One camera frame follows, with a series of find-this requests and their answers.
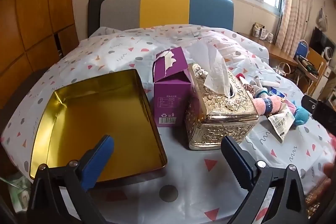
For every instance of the blue folding chair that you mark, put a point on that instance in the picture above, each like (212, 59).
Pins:
(302, 48)

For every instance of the beige patterned curtain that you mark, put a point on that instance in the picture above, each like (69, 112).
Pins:
(294, 19)

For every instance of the printed plastic sheet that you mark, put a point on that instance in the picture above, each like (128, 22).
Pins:
(118, 50)

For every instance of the pink sock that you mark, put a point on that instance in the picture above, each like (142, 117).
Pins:
(260, 107)

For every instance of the white wet wipe packet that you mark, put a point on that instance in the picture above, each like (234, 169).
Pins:
(282, 124)

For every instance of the green white bag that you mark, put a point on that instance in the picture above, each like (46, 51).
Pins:
(19, 192)

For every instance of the grey yellow blue headboard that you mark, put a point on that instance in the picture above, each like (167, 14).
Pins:
(165, 8)

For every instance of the blue tissue packet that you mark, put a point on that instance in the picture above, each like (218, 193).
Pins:
(277, 93)

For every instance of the blue plush toy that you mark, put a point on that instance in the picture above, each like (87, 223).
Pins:
(302, 115)

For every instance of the dark tool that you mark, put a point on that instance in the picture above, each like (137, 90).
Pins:
(307, 64)

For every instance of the white tissue paper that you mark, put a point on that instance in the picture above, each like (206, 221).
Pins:
(212, 69)

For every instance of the wooden desk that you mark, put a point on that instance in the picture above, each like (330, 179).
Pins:
(273, 49)

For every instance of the packets on desk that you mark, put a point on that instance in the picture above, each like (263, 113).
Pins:
(262, 32)

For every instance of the black monitor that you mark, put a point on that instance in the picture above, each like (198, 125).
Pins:
(319, 41)

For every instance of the person's right hand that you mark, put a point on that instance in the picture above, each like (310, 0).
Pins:
(331, 171)

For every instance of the gold tin box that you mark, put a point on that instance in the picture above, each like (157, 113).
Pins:
(105, 121)

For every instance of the white knit glove blue band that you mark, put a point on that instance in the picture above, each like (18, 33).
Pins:
(260, 87)

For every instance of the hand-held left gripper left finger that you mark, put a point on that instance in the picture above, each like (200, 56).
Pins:
(98, 161)

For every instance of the gold embossed tissue box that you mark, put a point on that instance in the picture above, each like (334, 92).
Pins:
(223, 119)

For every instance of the wooden folding table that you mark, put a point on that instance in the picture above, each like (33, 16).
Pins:
(316, 58)

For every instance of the wooden wardrobe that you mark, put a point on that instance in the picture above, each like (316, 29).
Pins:
(34, 16)

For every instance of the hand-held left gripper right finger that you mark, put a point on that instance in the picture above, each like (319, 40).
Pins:
(237, 161)

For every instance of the purple carton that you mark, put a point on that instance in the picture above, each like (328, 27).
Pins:
(170, 98)

